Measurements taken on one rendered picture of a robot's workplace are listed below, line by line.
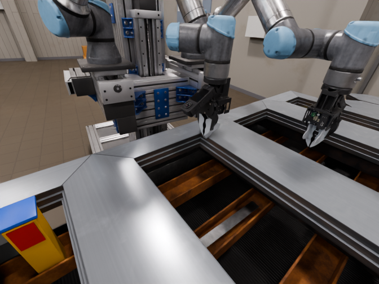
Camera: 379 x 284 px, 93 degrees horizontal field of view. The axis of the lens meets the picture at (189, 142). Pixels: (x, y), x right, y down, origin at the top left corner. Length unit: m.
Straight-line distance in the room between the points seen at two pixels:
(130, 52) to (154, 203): 0.93
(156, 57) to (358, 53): 0.88
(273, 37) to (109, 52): 0.66
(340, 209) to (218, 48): 0.48
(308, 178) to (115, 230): 0.49
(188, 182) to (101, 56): 0.65
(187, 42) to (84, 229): 0.51
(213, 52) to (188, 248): 0.46
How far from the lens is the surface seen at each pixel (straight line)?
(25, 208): 0.49
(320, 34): 0.67
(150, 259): 0.37
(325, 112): 0.65
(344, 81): 0.64
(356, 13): 3.04
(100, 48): 0.95
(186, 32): 0.57
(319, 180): 0.61
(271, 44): 0.59
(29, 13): 8.32
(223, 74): 0.55
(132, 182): 0.49
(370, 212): 0.60
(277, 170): 0.58
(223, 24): 0.54
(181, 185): 0.71
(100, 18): 0.94
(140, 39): 1.09
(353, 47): 0.63
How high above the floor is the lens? 1.20
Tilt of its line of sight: 33 degrees down
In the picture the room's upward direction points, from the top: 3 degrees clockwise
